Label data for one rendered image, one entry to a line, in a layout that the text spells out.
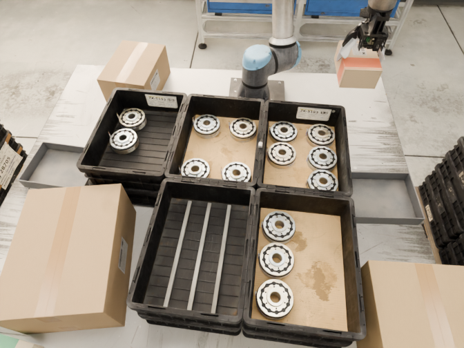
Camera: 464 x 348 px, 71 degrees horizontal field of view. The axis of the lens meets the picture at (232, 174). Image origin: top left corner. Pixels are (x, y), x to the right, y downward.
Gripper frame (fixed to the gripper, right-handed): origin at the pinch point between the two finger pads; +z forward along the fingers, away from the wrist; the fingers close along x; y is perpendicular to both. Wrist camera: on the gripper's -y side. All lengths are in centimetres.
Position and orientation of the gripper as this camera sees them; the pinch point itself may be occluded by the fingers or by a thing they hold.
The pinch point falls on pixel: (358, 60)
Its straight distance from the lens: 125.3
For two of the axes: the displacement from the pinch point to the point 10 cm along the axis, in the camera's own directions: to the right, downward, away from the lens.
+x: 10.0, 0.5, -0.5
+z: 0.1, 5.6, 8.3
